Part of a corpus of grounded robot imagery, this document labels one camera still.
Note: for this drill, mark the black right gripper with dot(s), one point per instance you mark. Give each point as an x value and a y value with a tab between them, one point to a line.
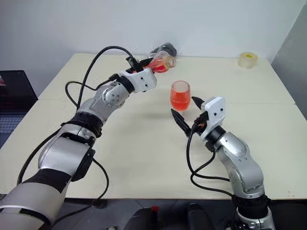
200	121

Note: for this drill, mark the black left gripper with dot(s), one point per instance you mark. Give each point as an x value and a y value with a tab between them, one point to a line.
137	66

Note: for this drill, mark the clear cup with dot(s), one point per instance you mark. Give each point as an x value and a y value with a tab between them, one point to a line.
163	63

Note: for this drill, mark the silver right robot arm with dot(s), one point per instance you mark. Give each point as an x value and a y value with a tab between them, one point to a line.
242	158

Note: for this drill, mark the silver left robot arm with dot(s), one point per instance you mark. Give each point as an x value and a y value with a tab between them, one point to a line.
67	153

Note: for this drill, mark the stemless glass with red drink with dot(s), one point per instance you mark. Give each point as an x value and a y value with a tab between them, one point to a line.
180	95

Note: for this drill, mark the dark grey lumpy object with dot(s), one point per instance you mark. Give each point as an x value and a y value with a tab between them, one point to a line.
168	49

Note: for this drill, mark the clear tape roll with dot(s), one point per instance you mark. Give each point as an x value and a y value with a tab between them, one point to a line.
248	61

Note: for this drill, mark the black rounded shape red spot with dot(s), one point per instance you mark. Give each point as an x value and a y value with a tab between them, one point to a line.
146	219

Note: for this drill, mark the black open laptop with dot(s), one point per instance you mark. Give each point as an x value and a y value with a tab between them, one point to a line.
16	103

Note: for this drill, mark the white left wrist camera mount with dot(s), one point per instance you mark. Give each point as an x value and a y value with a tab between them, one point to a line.
144	80

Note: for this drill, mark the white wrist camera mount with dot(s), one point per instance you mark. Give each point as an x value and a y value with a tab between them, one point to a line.
144	80
216	112

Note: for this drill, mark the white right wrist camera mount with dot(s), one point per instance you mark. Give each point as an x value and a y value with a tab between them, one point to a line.
216	112

